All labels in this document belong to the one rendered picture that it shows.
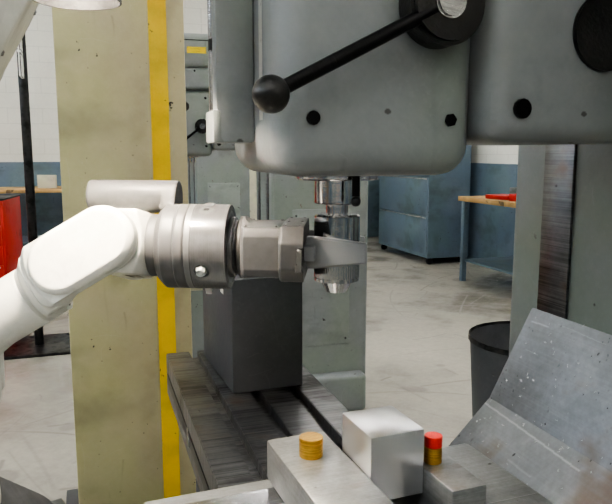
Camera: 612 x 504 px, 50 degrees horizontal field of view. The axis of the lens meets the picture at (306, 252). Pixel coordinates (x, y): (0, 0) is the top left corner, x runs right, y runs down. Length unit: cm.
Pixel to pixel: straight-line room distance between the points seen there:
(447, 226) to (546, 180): 709
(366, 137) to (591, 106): 22
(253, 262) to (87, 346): 183
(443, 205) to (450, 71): 740
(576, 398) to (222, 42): 60
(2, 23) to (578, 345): 82
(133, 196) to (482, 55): 37
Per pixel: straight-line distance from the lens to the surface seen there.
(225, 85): 63
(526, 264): 104
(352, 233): 67
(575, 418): 91
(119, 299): 241
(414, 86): 61
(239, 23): 64
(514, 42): 64
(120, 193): 72
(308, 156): 57
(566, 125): 67
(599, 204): 92
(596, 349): 92
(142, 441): 258
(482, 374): 262
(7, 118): 970
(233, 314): 105
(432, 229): 797
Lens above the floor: 133
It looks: 9 degrees down
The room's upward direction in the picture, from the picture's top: straight up
